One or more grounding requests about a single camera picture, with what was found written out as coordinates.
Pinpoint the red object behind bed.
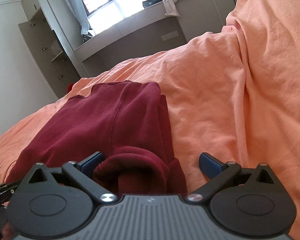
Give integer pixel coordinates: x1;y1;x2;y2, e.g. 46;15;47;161
67;83;74;93

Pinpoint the dark red shirt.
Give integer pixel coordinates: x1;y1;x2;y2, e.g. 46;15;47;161
6;81;187;196

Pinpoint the left grey-blue curtain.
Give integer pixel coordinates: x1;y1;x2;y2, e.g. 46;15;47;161
68;0;93;40

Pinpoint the white garment on ledge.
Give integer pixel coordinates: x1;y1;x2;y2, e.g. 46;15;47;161
163;0;179;17

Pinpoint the grey window bench desk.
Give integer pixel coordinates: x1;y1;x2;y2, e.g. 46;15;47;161
76;0;224;76

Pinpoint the open wardrobe cabinet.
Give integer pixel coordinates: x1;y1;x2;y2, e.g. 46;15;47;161
18;0;88;98

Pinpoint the orange duvet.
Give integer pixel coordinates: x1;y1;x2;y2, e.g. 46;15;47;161
0;0;300;240

